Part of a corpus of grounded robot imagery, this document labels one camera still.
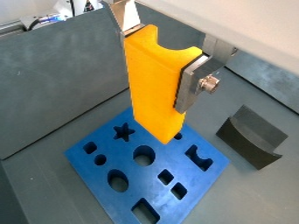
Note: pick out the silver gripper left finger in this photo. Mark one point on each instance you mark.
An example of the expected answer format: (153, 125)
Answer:
(124, 14)

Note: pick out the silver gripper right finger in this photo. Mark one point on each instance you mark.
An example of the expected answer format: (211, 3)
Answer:
(196, 77)

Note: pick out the orange arch block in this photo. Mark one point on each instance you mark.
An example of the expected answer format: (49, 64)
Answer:
(153, 69)

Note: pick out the dark grey curved holder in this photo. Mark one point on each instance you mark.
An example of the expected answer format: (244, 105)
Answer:
(252, 137)

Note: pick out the blue shape sorter board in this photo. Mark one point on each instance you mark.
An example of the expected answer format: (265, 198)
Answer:
(145, 182)

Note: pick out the silver aluminium rail with cable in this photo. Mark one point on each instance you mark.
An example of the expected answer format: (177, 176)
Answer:
(24, 15)

